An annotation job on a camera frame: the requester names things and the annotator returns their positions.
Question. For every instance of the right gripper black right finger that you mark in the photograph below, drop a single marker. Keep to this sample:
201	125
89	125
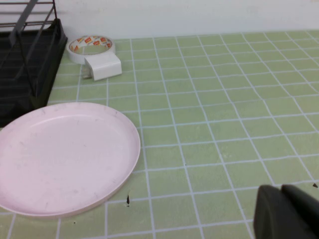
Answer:
304	211

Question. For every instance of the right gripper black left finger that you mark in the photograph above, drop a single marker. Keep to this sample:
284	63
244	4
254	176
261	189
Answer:
269	214

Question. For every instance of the pink round plate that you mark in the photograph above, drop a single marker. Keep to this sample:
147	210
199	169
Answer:
62	159

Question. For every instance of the green checked tablecloth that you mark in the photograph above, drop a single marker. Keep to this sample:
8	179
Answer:
199	124

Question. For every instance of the white power adapter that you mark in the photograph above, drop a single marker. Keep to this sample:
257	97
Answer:
104	67

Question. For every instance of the white tape roll orange print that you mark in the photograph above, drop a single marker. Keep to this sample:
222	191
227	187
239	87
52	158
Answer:
74	58

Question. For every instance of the black drip tray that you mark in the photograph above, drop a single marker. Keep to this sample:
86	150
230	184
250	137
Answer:
15	99

